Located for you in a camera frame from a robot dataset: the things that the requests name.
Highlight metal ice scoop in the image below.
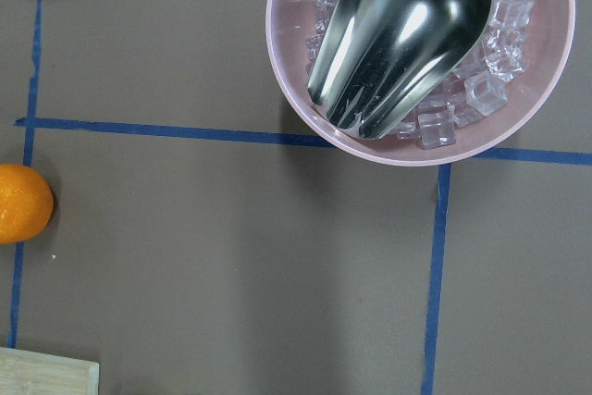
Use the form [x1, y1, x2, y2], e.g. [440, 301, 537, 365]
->
[307, 0, 493, 140]

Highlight clear plastic ice cubes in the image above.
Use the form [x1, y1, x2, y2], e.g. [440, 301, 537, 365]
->
[306, 0, 534, 149]

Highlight orange fruit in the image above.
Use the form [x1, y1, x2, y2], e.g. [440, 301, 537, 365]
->
[1, 164, 54, 244]

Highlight pink bowl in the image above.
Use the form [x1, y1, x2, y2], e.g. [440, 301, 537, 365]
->
[265, 0, 575, 167]

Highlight wooden cutting board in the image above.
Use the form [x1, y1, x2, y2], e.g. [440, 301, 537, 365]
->
[1, 347, 100, 395]

